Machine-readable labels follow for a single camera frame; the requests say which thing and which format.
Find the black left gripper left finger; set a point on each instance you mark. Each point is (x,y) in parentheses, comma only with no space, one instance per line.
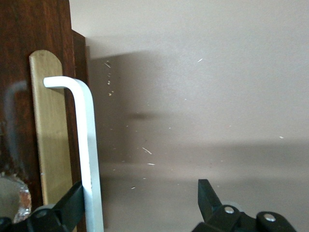
(60,215)

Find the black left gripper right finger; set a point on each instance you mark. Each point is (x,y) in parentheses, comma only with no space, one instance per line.
(217,217)

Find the brown table cover sheet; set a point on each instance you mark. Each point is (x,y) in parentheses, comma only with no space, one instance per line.
(205,96)

